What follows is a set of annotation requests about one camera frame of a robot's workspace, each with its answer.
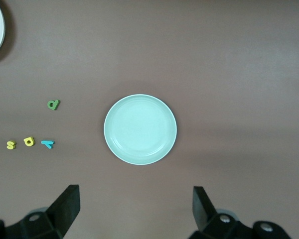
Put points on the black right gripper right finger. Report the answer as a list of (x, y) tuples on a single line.
[(204, 214)]

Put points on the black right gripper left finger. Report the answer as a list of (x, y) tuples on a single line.
[(62, 211)]

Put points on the teal letter y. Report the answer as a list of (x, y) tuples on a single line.
[(46, 142)]

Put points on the yellow letter a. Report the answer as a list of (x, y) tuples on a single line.
[(33, 143)]

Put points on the dark green letter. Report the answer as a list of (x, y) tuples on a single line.
[(56, 103)]

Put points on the yellow letter s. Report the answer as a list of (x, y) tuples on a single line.
[(11, 145)]

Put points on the light green plate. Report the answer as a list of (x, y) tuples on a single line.
[(139, 128)]

